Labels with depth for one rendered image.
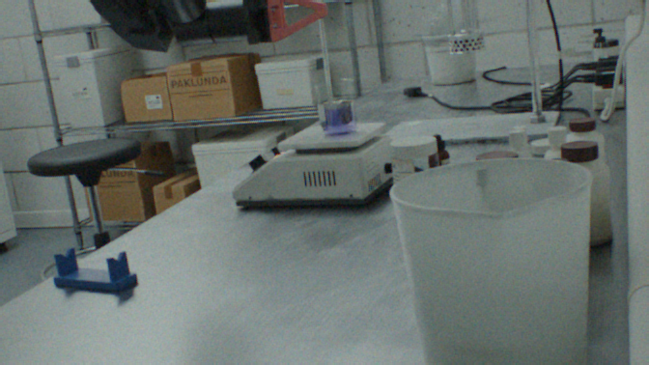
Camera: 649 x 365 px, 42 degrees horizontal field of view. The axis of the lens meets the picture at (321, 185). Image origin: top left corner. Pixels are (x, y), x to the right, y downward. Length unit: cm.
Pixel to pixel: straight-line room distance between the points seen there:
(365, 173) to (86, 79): 276
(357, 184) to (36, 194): 363
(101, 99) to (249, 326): 305
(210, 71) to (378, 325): 280
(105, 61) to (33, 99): 77
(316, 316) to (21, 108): 386
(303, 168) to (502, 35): 248
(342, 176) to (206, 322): 37
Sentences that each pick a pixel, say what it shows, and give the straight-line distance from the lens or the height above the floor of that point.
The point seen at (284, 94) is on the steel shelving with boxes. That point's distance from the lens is 347.
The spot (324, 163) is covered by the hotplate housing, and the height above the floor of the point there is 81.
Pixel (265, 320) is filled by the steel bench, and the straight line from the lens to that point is 78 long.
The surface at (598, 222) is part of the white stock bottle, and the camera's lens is 88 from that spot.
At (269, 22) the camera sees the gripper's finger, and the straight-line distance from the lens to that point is 113.
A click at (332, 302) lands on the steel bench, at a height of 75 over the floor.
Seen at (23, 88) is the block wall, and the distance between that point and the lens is 452.
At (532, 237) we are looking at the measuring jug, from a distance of 51.
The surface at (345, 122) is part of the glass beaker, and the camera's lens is 111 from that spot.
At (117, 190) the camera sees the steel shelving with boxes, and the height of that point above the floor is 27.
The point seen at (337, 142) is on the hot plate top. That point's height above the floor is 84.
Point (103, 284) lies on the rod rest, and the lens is 94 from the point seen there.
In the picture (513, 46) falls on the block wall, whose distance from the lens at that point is 354.
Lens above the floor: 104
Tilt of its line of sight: 13 degrees down
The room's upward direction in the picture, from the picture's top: 8 degrees counter-clockwise
